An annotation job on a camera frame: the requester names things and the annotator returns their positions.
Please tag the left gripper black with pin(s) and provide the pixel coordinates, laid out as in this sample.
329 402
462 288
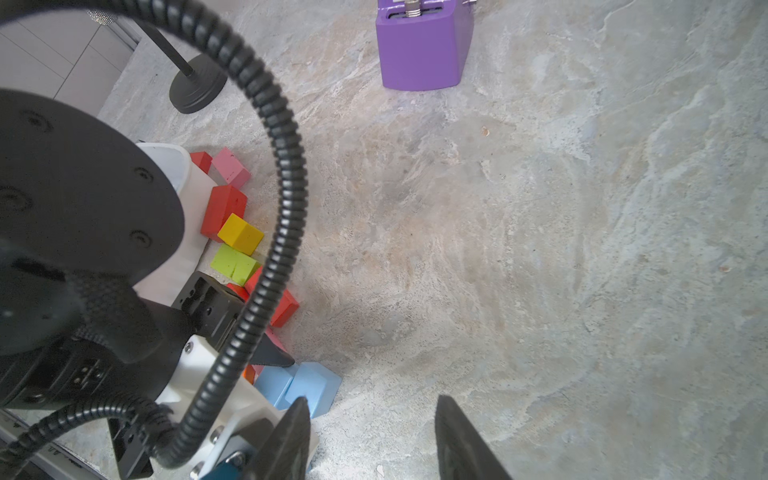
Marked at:
213 310

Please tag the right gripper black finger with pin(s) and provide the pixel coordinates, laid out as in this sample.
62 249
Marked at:
461 451

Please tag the white plastic tray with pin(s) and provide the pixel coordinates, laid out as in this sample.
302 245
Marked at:
182 220

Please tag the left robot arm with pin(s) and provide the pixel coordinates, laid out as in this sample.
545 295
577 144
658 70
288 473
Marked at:
85 214

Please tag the blue cube front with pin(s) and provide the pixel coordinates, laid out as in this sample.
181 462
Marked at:
273 383

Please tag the blue cube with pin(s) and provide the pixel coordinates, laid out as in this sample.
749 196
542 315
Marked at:
317 384
273 383

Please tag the blue cube right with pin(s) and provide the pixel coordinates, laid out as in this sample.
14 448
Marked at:
317 384

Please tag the green block upper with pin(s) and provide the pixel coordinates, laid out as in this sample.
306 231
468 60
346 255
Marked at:
236 266

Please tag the yellow cube upper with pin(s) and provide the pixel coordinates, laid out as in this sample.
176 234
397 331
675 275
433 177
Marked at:
240 235

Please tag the red block by tray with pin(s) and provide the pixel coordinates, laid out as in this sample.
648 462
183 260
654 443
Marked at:
223 201

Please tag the pink block upper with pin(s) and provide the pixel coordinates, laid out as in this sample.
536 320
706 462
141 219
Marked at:
231 169

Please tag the black microphone stand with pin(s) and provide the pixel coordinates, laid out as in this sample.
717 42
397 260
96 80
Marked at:
199 80

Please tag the purple metronome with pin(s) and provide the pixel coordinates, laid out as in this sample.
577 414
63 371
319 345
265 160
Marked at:
423 45

